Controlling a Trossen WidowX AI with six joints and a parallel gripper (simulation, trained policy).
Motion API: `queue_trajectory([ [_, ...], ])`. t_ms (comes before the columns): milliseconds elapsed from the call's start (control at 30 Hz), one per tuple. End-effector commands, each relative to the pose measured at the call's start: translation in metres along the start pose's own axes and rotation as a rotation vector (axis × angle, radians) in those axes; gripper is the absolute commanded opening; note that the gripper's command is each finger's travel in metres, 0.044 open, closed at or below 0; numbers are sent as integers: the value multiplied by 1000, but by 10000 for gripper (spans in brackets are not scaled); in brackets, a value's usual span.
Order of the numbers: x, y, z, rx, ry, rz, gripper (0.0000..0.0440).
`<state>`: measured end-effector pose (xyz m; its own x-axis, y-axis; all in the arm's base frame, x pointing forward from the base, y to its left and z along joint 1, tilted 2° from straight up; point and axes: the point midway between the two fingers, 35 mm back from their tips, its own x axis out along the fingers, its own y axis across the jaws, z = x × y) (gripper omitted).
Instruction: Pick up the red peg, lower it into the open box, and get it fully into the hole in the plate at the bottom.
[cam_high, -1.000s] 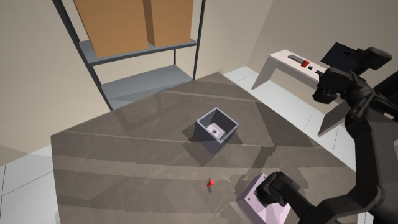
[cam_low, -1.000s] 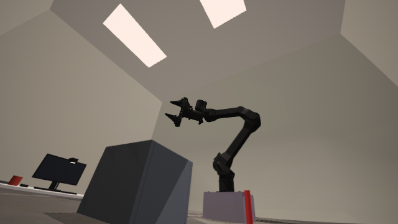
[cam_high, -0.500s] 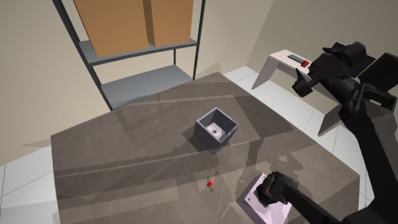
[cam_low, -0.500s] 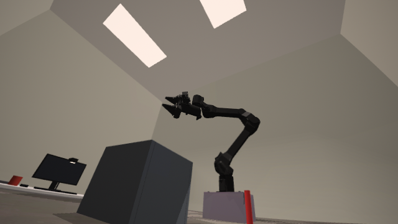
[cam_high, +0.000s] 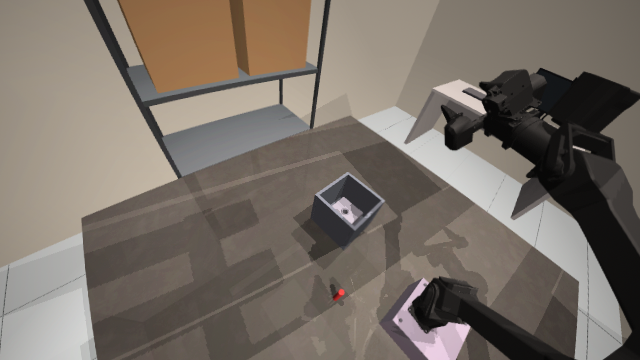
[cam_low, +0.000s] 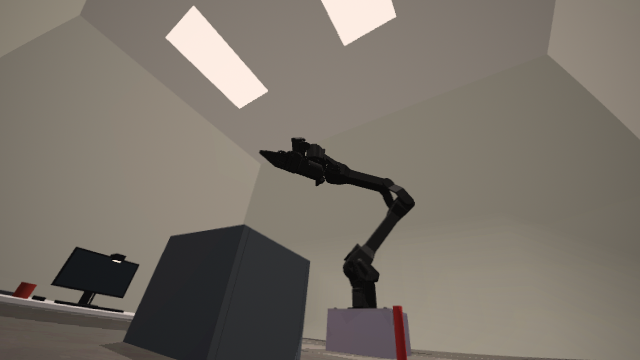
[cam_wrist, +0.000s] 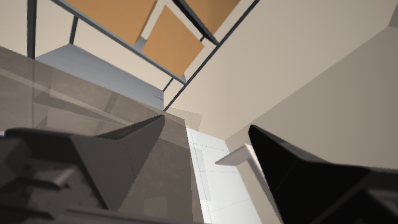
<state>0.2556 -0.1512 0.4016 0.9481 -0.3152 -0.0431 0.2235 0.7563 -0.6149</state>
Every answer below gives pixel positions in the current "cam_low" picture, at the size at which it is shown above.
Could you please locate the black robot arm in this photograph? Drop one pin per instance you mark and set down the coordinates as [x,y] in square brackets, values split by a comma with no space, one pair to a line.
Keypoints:
[357,266]

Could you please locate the red peg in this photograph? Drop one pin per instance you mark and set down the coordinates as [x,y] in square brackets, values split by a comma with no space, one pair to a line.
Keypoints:
[399,333]

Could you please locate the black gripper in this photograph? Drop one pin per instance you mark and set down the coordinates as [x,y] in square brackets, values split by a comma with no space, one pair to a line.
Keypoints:
[293,163]

